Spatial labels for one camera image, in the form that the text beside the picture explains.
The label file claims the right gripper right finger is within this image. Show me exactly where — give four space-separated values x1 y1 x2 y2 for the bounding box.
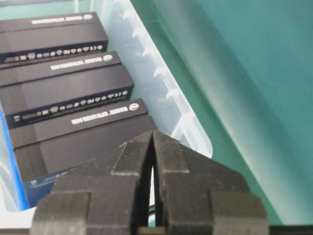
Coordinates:
153 131 269 235

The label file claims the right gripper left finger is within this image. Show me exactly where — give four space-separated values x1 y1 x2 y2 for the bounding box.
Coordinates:
30 131 153 235

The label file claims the clear plastic storage box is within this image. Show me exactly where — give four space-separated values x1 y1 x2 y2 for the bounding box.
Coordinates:
0 0 213 221

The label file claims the blue foam insert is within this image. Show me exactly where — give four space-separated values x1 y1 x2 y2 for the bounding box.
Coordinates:
0 112 29 212

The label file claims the green table cloth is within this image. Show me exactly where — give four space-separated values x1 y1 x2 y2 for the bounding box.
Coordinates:
133 0 313 225

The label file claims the right black camera box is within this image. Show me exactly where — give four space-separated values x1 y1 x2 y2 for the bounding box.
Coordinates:
8 99 156 210

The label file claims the black camera box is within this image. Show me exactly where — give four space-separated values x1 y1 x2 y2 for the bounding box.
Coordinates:
8 99 156 210
0 12 109 68
0 51 134 129

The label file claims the middle black camera box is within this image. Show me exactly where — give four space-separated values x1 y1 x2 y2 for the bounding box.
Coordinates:
0 51 134 129

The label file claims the left black camera box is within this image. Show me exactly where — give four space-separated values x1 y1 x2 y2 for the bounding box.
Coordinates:
0 12 109 68

